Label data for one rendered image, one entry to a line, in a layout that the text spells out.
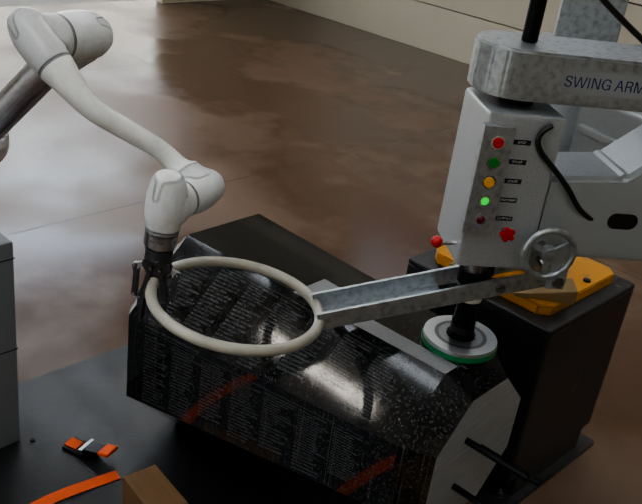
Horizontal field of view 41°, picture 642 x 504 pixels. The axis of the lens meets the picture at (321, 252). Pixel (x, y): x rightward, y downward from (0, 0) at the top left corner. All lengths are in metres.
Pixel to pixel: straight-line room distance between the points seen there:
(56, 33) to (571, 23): 1.52
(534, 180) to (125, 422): 1.83
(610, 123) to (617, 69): 0.56
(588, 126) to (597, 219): 0.52
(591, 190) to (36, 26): 1.49
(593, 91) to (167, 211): 1.09
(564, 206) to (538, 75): 0.37
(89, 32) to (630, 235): 1.55
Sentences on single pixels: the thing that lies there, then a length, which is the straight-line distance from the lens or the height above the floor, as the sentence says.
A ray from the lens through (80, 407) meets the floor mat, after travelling 3.41.
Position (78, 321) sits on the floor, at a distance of 3.94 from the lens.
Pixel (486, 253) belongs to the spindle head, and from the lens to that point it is 2.26.
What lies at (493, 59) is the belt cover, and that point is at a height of 1.64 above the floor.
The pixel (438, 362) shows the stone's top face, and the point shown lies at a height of 0.80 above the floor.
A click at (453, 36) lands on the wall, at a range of 9.66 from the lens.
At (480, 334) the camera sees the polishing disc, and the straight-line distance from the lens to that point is 2.53.
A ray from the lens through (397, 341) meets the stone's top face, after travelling 2.46.
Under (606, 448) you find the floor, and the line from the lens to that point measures 3.71.
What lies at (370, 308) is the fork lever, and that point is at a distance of 2.32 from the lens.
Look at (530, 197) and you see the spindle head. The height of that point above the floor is 1.31.
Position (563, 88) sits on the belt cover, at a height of 1.60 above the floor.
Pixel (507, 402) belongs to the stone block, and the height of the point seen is 0.64.
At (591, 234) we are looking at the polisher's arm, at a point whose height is 1.22.
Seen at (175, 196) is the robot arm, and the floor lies 1.19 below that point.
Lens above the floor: 2.08
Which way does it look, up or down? 26 degrees down
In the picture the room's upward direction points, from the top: 8 degrees clockwise
